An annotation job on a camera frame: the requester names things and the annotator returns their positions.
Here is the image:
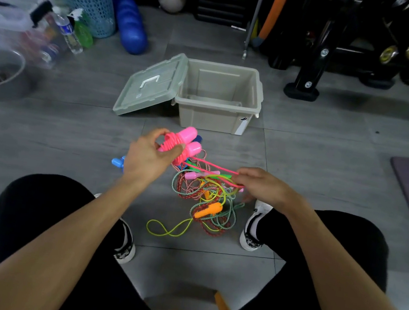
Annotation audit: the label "person's left hand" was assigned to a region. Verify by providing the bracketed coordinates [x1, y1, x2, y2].
[120, 123, 187, 195]

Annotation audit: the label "person's right hand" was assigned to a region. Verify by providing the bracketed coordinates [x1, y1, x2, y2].
[227, 164, 306, 217]

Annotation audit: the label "blue-handled jump rope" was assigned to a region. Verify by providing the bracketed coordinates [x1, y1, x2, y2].
[111, 154, 127, 170]

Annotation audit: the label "hot pink skipping rope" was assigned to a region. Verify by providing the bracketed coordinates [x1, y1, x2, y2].
[153, 123, 253, 191]

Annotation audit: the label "pile of colourful jump ropes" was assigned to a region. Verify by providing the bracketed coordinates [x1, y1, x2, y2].
[145, 130, 254, 248]

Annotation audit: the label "grey plastic storage box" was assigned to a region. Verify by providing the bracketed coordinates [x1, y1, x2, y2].
[170, 58, 268, 138]

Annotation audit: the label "person's right forearm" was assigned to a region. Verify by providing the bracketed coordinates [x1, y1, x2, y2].
[270, 199, 409, 310]

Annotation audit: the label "person's left forearm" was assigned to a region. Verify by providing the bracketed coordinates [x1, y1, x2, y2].
[0, 162, 149, 310]

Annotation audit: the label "grey-green box lid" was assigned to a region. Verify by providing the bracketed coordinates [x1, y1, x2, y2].
[112, 45, 191, 124]

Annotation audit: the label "person's right leg black trousers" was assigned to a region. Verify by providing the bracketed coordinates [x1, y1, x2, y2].
[221, 197, 396, 310]

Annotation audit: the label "person's leg black trousers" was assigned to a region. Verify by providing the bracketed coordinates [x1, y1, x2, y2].
[0, 167, 178, 310]
[221, 197, 396, 310]

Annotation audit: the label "person's left leg black trousers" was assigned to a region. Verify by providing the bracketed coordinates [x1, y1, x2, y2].
[0, 167, 178, 310]

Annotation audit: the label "white right shoe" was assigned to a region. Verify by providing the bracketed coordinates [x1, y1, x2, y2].
[238, 197, 274, 254]

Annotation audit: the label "white shoe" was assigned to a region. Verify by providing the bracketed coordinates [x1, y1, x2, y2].
[85, 193, 143, 266]
[238, 197, 274, 254]

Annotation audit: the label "white left shoe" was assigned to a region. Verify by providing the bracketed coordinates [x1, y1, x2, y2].
[85, 193, 143, 266]

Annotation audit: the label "black dumbbell rack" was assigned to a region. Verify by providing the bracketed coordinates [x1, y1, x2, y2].
[254, 0, 409, 115]

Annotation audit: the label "wooden stool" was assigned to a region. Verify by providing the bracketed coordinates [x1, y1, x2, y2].
[143, 280, 236, 310]

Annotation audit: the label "green spray bottle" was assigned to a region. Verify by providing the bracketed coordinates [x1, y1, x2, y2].
[64, 7, 98, 50]

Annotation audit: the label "clear water bottle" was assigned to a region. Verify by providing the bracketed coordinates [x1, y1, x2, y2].
[47, 5, 89, 56]

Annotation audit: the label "grey metal bowl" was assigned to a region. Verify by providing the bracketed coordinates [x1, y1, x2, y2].
[0, 48, 42, 106]

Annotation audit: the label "light blue mesh basket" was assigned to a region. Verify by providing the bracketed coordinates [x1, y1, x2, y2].
[48, 0, 120, 40]

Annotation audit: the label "orange and green foam stick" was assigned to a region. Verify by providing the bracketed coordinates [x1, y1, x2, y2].
[250, 0, 291, 52]

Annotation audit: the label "clear plastic lidded bin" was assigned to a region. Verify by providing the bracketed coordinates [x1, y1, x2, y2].
[0, 0, 75, 71]

